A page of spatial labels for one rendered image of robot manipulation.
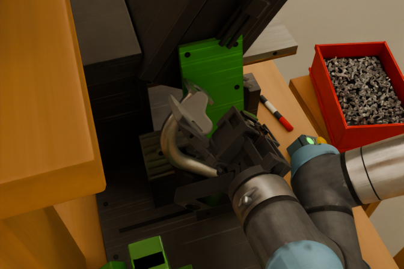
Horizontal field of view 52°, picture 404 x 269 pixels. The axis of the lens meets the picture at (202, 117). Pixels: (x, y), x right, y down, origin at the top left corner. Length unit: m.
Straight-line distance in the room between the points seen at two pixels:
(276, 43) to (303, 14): 2.00
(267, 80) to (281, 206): 0.74
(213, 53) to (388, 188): 0.35
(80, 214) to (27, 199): 0.72
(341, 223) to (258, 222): 0.13
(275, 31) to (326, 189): 0.49
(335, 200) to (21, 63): 0.41
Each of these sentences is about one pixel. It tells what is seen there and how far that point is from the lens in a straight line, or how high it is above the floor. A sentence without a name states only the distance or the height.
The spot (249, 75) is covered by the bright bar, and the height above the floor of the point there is 1.01.
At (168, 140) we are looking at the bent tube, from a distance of 0.76.
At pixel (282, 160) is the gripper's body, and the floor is 1.30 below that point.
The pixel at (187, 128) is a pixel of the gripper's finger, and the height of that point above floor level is 1.27.
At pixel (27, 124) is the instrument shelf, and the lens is 0.28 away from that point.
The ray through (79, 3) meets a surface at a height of 1.24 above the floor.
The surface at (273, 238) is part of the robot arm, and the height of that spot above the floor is 1.32.
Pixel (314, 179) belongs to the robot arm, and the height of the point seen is 1.25.
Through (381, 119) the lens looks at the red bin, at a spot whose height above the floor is 0.87.
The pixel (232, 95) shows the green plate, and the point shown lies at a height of 1.16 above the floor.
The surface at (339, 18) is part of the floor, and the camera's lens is 2.96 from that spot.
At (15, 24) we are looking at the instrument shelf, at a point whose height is 1.54.
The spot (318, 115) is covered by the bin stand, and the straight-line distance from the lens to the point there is 1.26.
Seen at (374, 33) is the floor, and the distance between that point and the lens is 2.92.
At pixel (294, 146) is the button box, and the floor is 0.93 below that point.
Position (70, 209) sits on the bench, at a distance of 1.01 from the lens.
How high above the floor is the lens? 1.74
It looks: 52 degrees down
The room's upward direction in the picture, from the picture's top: straight up
